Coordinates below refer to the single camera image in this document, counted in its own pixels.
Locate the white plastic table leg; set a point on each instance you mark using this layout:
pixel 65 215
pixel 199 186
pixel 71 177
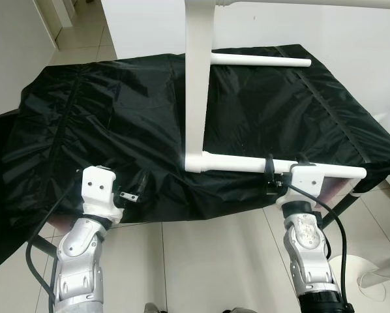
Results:
pixel 260 60
pixel 237 164
pixel 312 3

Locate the white plastic table top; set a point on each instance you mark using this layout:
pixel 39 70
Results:
pixel 198 85

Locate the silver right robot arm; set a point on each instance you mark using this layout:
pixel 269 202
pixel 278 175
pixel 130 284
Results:
pixel 306 248

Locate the black metal table leg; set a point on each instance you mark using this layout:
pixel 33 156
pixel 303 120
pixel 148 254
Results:
pixel 340 210
pixel 45 246

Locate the black cloth table cover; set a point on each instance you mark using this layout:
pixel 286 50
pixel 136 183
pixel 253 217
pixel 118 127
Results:
pixel 117 117

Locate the grey robot left foot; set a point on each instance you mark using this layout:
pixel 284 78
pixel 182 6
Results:
pixel 150 308

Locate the grey robot foot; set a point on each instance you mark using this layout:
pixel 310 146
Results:
pixel 150 308
pixel 240 311

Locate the grey robot right foot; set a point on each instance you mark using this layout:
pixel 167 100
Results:
pixel 240 311

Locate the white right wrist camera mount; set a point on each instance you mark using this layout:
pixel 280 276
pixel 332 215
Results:
pixel 302 179

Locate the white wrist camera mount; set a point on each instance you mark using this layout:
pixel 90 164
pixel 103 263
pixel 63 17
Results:
pixel 98 192
pixel 302 179

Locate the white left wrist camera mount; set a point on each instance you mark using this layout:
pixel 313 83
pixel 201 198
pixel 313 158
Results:
pixel 98 192

